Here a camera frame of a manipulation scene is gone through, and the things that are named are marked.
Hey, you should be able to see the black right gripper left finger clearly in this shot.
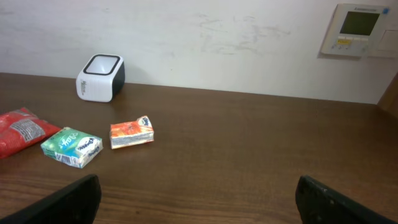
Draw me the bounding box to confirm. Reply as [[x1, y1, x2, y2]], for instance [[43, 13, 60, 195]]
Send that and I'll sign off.
[[1, 174, 101, 224]]

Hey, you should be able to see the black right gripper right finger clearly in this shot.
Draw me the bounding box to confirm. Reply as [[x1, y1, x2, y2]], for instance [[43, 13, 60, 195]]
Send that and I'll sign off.
[[295, 175, 397, 224]]

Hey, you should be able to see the green tissue pack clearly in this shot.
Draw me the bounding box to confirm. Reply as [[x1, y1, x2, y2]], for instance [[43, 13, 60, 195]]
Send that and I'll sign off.
[[40, 127, 103, 169]]

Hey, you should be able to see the red snack bag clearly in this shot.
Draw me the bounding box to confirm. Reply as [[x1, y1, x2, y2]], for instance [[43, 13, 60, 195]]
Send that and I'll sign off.
[[1, 108, 60, 159]]

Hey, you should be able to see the white barcode scanner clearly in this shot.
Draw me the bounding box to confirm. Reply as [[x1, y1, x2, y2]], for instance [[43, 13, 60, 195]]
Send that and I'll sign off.
[[76, 54, 126, 103]]

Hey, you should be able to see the white wall control panel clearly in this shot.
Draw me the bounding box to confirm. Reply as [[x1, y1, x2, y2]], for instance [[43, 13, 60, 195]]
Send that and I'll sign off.
[[320, 3, 390, 57]]

